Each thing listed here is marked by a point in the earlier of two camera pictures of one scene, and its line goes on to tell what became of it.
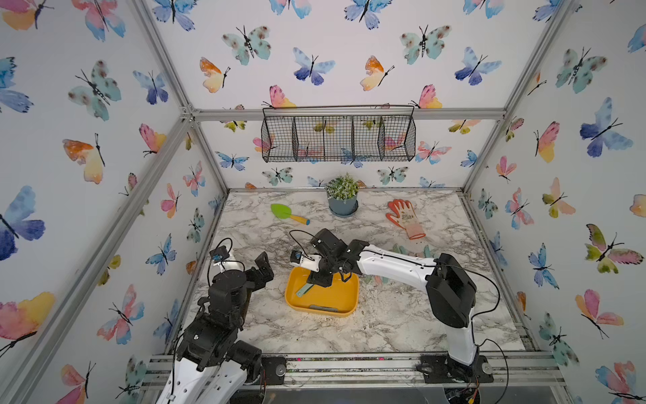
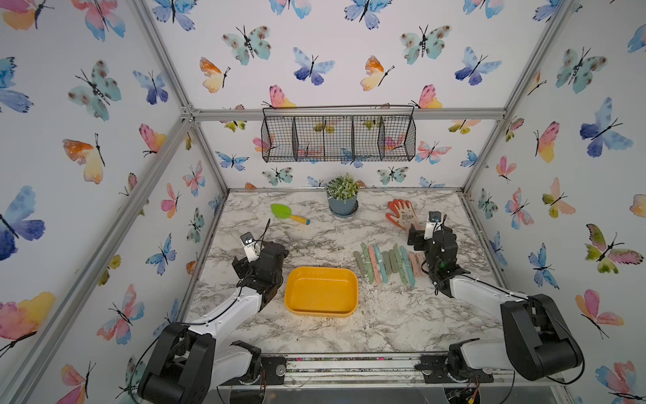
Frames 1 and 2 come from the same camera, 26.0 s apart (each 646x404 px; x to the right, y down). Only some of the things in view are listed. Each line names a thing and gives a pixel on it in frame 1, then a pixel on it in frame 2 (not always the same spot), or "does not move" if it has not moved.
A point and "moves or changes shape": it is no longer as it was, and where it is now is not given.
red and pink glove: (407, 218) does not move
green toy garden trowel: (284, 212) does not move
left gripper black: (263, 268) to (243, 268)
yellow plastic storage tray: (339, 300) does not move
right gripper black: (317, 280) to (419, 236)
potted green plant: (342, 195) does not move
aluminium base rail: (529, 368) does not move
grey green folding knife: (325, 308) moves or changes shape
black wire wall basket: (338, 134) does not move
